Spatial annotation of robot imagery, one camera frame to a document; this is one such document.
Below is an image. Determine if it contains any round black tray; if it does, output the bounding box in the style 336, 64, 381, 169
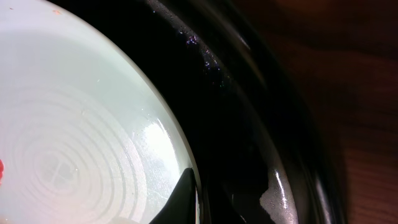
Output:
57, 0, 346, 223

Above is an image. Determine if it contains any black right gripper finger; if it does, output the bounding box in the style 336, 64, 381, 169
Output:
150, 168, 197, 224

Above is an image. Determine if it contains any light blue plate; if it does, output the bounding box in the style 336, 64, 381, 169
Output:
1, 1, 197, 223

